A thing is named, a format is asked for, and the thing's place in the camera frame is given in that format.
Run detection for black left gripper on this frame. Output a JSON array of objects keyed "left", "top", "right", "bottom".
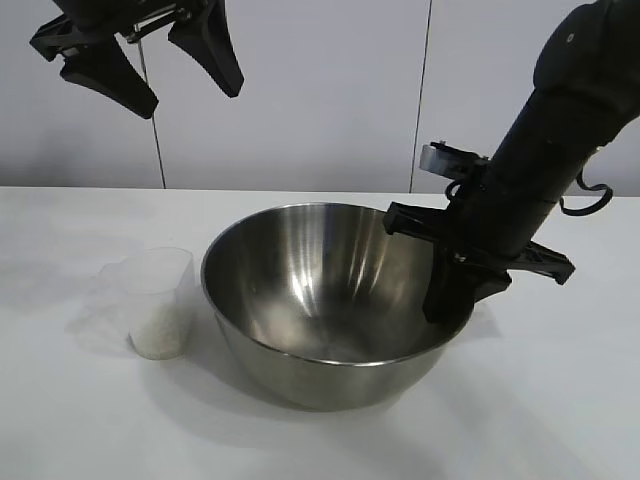
[{"left": 28, "top": 0, "right": 245, "bottom": 120}]

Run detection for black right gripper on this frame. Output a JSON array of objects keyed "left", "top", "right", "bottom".
[{"left": 384, "top": 184, "right": 575, "bottom": 324}]

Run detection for stainless steel mixing bowl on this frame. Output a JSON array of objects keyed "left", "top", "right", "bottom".
[{"left": 199, "top": 201, "right": 482, "bottom": 414}]

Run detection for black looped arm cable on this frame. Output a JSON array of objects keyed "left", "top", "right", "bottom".
[{"left": 558, "top": 147, "right": 614, "bottom": 217}]

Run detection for short black camera cable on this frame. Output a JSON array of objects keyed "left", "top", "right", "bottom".
[{"left": 443, "top": 175, "right": 482, "bottom": 202}]

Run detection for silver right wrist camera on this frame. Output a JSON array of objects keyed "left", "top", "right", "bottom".
[{"left": 421, "top": 141, "right": 491, "bottom": 182}]

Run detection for translucent plastic measuring cup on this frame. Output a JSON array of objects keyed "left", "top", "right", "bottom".
[{"left": 94, "top": 246, "right": 196, "bottom": 361}]

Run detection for white rice grains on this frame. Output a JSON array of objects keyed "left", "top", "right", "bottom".
[{"left": 128, "top": 307, "right": 191, "bottom": 360}]

